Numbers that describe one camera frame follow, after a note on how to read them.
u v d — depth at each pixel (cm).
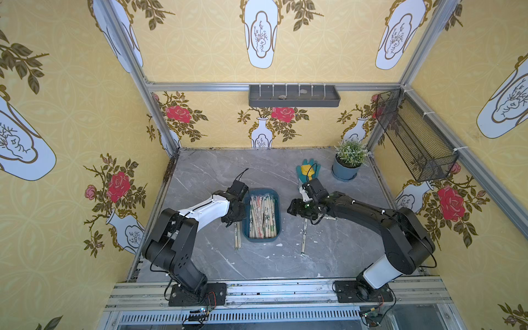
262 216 92
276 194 98
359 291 68
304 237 88
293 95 92
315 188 72
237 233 88
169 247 45
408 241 45
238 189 75
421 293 75
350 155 97
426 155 83
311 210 76
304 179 107
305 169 110
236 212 79
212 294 73
